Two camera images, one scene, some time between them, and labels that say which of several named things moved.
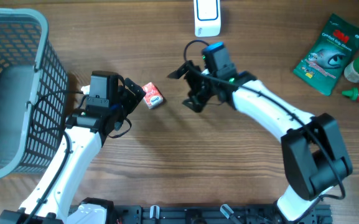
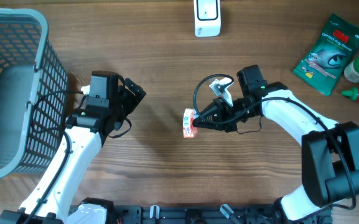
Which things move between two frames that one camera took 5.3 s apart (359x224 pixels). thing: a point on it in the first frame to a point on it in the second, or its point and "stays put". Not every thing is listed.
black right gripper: [197, 101] to [219, 108]
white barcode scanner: [207, 18] stays put
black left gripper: [131, 99] stays put
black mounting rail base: [213, 214] stays put
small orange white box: [153, 97] to [189, 131]
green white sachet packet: [328, 53] stays put
